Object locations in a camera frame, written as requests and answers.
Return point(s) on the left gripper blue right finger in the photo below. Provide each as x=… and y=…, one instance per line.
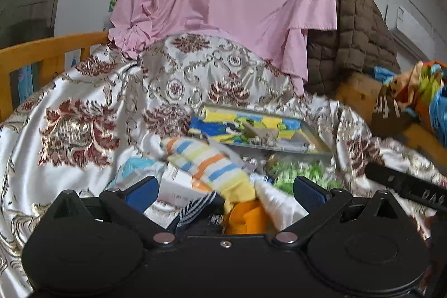
x=308, y=194

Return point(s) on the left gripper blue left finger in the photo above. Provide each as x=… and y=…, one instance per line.
x=141, y=195

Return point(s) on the white satin cloth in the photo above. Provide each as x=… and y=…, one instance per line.
x=282, y=209

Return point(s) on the navy striped sock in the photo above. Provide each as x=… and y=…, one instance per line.
x=202, y=217

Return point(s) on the orange fabric band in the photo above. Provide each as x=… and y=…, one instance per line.
x=247, y=218

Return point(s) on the striped yellow cuff sock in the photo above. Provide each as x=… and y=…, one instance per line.
x=211, y=167

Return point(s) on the light blue plastic packet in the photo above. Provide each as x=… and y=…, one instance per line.
x=134, y=170

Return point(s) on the white orange medicine box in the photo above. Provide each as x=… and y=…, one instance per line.
x=177, y=189

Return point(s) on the clear box of green bits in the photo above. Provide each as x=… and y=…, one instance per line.
x=283, y=169

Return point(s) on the grey tray with cartoon picture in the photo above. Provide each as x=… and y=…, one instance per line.
x=242, y=127

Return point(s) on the brown bag with white letters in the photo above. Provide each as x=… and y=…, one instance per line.
x=388, y=120

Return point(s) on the floral satin bedspread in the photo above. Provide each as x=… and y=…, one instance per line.
x=77, y=131

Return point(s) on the colourful clothes pile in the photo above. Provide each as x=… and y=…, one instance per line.
x=421, y=92

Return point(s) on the white air conditioner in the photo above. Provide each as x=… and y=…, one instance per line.
x=409, y=34

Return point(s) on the brown quilted jacket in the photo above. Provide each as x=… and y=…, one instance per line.
x=361, y=42

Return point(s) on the grey door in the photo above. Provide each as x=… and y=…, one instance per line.
x=26, y=20

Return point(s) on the wooden bed frame right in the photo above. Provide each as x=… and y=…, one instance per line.
x=366, y=97

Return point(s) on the wooden bed rail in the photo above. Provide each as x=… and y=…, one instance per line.
x=48, y=54

